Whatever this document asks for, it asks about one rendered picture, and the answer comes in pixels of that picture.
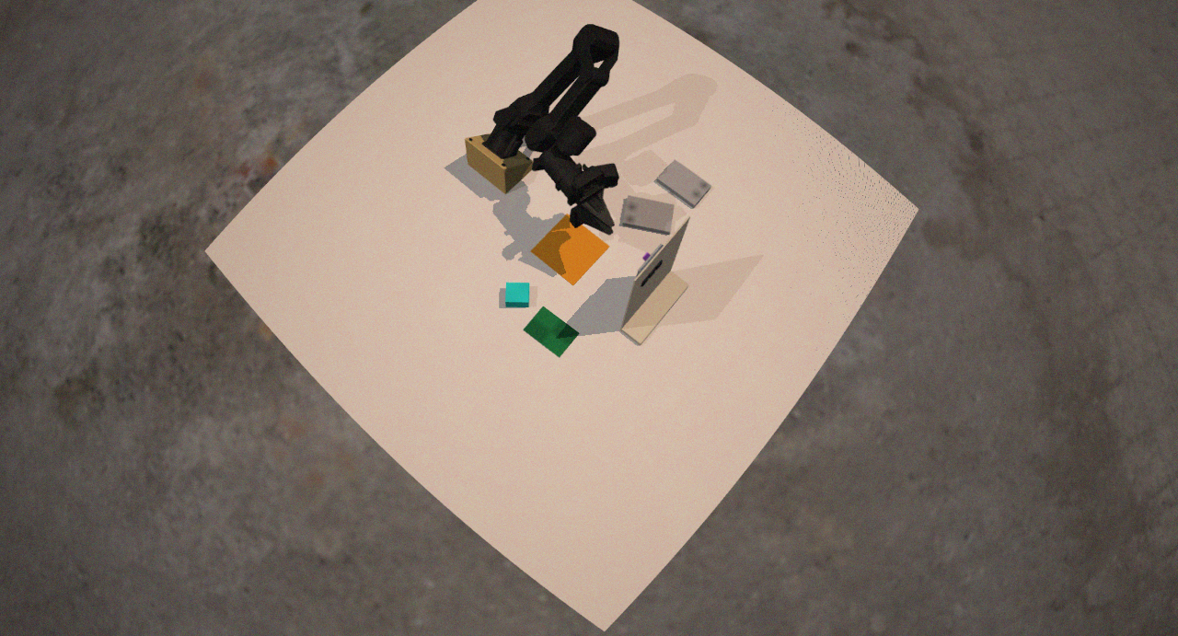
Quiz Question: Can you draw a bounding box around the teal cube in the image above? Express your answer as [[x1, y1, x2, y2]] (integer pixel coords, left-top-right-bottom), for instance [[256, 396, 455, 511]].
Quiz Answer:
[[505, 283, 529, 307]]

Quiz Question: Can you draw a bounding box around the orange square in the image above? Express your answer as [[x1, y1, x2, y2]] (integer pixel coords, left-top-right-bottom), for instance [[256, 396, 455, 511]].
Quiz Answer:
[[531, 214, 610, 285]]

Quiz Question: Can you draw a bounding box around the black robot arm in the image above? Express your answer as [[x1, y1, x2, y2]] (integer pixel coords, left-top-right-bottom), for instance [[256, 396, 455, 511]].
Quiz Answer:
[[482, 24, 620, 179]]

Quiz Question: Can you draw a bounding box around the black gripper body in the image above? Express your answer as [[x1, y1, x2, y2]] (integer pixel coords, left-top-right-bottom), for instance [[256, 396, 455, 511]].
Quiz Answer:
[[552, 163, 605, 228]]

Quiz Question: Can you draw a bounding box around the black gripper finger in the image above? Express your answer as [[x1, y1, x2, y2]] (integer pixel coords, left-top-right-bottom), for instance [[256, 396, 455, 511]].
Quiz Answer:
[[578, 185, 615, 228], [577, 211, 614, 236]]

